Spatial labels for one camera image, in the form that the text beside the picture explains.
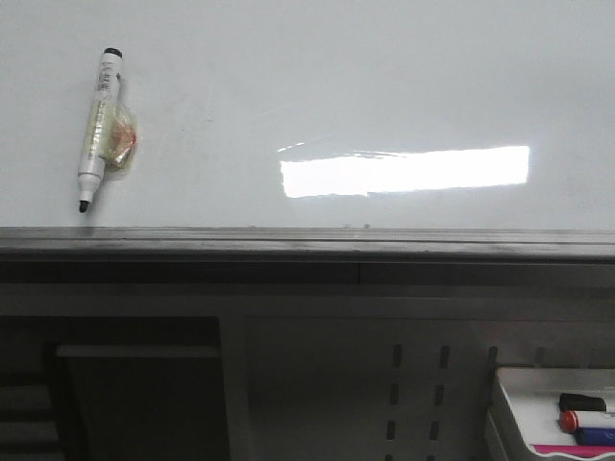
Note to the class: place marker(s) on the white black whiteboard marker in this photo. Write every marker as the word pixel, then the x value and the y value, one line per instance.
pixel 111 132

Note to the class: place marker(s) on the white whiteboard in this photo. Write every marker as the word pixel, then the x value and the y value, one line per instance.
pixel 316 114

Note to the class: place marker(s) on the white slotted pegboard panel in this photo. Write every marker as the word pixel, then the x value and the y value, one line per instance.
pixel 315 376

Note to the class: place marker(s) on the white plastic storage tray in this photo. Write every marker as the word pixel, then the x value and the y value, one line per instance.
pixel 524 410

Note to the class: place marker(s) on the dark cabinet with shelf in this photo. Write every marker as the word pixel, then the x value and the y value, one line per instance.
pixel 112 389

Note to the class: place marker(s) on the black marker cap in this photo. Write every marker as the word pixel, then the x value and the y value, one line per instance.
pixel 580 402

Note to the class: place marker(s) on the red capped marker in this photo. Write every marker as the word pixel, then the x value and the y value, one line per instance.
pixel 571 421

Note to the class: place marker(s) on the blue capped marker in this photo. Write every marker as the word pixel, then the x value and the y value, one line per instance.
pixel 595 437

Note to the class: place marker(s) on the pink white eraser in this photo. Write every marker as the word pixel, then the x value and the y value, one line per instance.
pixel 578 451

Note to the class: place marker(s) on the grey whiteboard bottom frame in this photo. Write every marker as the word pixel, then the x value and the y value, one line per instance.
pixel 549 258

